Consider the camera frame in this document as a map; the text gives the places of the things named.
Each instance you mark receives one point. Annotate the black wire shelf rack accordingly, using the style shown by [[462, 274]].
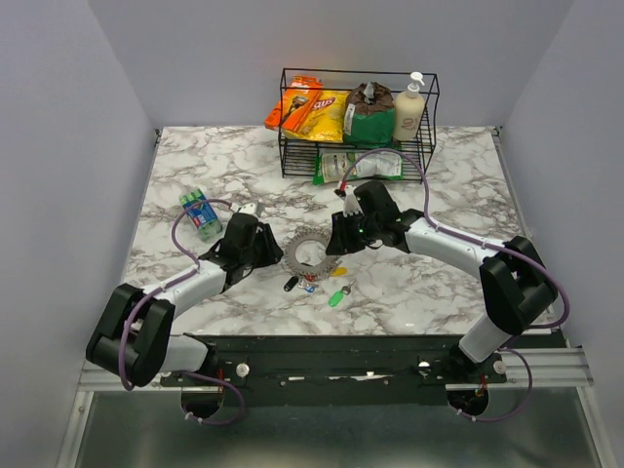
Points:
[[298, 156]]

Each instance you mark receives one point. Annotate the green blue sponge pack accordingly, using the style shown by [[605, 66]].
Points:
[[203, 216]]

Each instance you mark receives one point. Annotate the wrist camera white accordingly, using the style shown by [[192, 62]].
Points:
[[251, 208], [351, 204]]

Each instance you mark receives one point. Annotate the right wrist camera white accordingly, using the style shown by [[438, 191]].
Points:
[[351, 204]]

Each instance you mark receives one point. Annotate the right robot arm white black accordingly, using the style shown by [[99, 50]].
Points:
[[515, 284]]

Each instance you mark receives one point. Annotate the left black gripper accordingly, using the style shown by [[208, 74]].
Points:
[[272, 251]]

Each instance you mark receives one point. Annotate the metal toothed key ring disc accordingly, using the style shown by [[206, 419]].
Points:
[[305, 254]]

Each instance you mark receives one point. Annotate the green white snack bag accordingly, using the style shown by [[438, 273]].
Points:
[[331, 166]]

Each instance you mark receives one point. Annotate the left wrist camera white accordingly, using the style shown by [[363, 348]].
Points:
[[251, 208]]

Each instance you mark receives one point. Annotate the orange razor box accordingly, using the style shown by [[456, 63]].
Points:
[[295, 105]]

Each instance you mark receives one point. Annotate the brown green coffee bag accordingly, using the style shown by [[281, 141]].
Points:
[[369, 117]]

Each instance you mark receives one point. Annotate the key with green tag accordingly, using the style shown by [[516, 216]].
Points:
[[337, 297]]

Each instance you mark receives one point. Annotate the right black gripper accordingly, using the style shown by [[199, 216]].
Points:
[[340, 242]]

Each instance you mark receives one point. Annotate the yellow chips bag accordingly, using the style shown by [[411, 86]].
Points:
[[324, 121]]

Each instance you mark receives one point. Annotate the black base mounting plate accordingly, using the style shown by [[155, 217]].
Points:
[[205, 391]]

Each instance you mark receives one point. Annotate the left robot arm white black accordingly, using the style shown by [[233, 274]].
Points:
[[133, 337]]

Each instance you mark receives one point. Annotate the cream lotion pump bottle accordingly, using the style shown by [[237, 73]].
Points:
[[409, 108]]

